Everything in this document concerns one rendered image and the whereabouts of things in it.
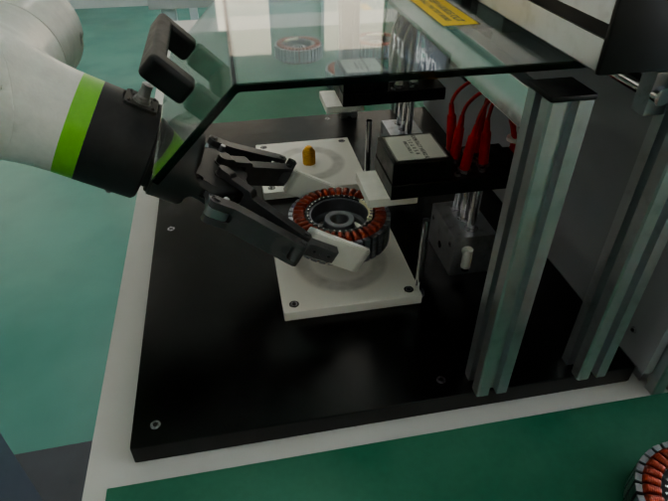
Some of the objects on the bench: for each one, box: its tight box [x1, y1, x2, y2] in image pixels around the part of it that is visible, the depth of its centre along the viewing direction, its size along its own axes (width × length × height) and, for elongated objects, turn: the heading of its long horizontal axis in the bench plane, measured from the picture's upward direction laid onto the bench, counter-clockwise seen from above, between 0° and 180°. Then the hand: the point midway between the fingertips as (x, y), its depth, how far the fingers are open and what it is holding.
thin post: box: [415, 218, 430, 298], centre depth 58 cm, size 2×2×10 cm
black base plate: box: [130, 106, 635, 462], centre depth 74 cm, size 47×64×2 cm
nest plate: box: [274, 222, 422, 321], centre depth 64 cm, size 15×15×1 cm
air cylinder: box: [381, 119, 422, 136], centre depth 84 cm, size 5×8×6 cm
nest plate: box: [255, 137, 363, 200], centre depth 83 cm, size 15×15×1 cm
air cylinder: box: [428, 201, 496, 275], centre depth 65 cm, size 5×8×6 cm
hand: (336, 223), depth 60 cm, fingers closed on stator, 11 cm apart
